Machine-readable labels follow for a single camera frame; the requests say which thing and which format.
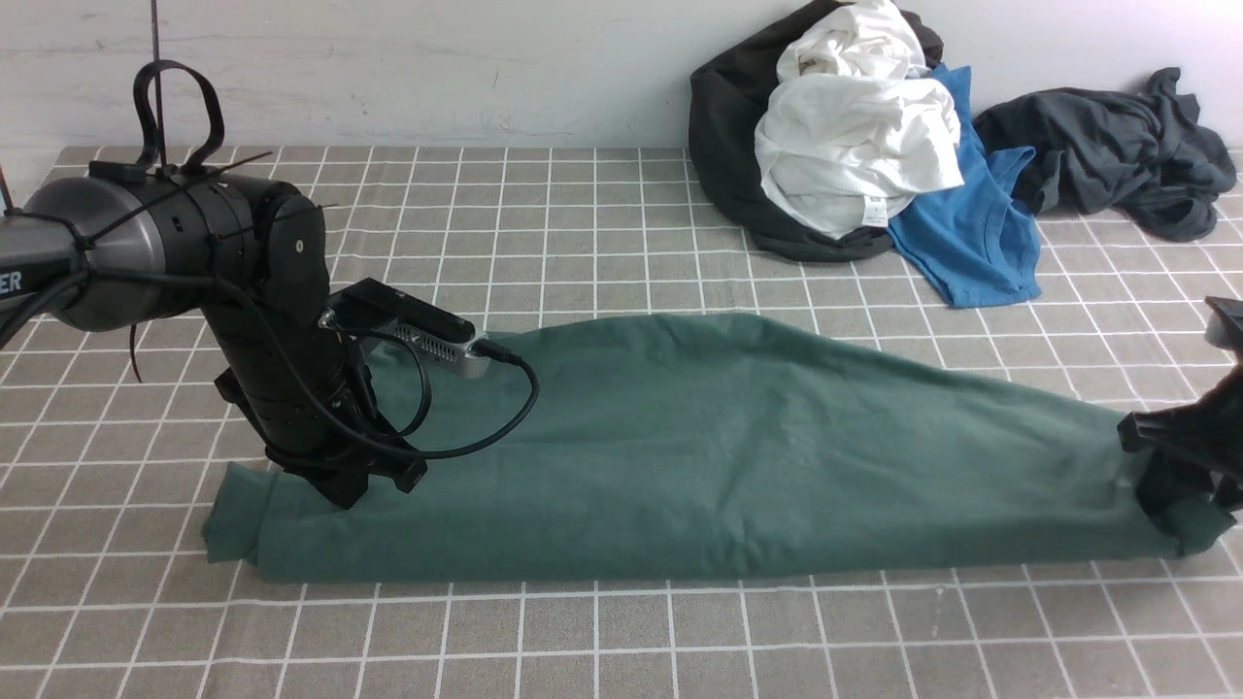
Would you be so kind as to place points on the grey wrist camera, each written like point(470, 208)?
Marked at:
point(437, 335)

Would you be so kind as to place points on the dark grey garment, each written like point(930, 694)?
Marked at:
point(1144, 153)

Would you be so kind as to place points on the green long sleeve shirt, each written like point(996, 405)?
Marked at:
point(724, 447)

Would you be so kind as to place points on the white garment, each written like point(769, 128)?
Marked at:
point(856, 127)

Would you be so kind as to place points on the grey checkered tablecloth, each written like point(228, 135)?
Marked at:
point(106, 477)

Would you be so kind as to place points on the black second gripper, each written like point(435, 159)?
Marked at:
point(1193, 453)

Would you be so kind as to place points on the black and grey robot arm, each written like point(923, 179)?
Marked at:
point(247, 254)

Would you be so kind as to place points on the black garment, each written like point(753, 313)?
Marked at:
point(729, 96)

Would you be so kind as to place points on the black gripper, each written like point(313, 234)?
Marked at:
point(339, 468)

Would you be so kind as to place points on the blue t-shirt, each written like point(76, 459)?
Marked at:
point(975, 244)

